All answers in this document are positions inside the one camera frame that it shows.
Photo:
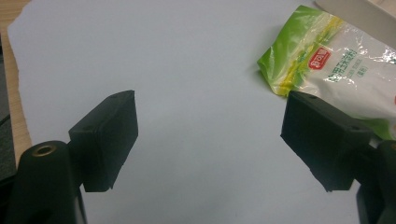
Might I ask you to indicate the beige box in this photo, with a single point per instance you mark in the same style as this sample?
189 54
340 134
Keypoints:
361 15

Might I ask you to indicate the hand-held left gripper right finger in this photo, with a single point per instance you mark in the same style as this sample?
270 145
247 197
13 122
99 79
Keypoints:
323 143

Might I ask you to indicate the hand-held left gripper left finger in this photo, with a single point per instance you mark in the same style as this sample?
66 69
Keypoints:
102 140

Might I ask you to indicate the green and white plastic packet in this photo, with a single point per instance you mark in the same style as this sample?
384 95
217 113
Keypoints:
342 77

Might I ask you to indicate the white paper sheet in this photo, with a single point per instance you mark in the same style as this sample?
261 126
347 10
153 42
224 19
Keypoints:
199 77

